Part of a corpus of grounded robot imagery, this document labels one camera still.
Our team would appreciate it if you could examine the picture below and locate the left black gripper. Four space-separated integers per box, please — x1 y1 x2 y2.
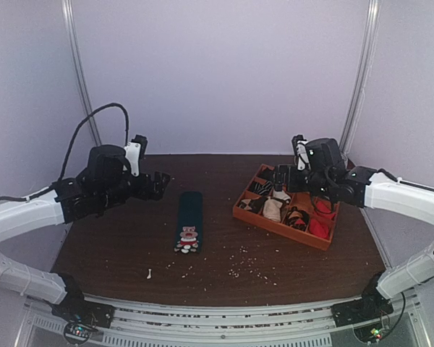
99 170 169 209

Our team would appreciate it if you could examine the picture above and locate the dark green patterned sock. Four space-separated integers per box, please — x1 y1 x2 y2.
174 192 203 254

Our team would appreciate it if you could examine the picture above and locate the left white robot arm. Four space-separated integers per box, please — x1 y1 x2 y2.
0 142 170 321

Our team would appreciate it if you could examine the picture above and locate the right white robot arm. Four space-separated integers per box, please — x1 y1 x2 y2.
272 134 434 320

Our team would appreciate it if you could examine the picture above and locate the black white striped sock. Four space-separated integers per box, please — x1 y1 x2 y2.
248 181 273 196

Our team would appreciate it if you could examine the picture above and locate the cream rolled sock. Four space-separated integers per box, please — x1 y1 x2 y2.
262 190 291 223

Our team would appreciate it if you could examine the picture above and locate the argyle brown sock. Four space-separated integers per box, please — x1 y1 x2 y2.
237 197 267 213

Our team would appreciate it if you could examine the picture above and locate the orange wooden divided tray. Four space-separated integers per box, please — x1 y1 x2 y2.
232 164 339 251

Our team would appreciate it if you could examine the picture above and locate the red rolled sock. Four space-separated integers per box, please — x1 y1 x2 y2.
309 199 337 239

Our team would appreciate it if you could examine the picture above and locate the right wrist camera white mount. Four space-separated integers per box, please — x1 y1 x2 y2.
292 134 310 171

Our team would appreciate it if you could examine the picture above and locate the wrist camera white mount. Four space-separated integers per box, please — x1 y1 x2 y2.
292 134 310 171
124 134 148 177

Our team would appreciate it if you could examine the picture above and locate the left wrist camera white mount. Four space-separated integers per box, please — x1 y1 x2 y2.
124 134 148 177

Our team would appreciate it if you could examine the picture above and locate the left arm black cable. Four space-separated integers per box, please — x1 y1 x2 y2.
56 103 130 184

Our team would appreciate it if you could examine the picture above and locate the right aluminium frame post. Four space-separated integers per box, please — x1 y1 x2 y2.
339 0 381 155

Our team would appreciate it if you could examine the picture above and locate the aluminium frame post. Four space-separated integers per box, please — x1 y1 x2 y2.
60 0 106 162
339 0 381 155

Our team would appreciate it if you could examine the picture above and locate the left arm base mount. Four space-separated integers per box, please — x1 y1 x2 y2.
49 300 115 346

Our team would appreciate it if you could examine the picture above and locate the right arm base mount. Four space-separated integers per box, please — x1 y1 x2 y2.
331 299 393 344

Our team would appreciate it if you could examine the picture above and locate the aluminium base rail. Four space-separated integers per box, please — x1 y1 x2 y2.
14 285 430 347

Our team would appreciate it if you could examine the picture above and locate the left aluminium frame post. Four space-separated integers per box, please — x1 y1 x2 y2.
60 0 106 162

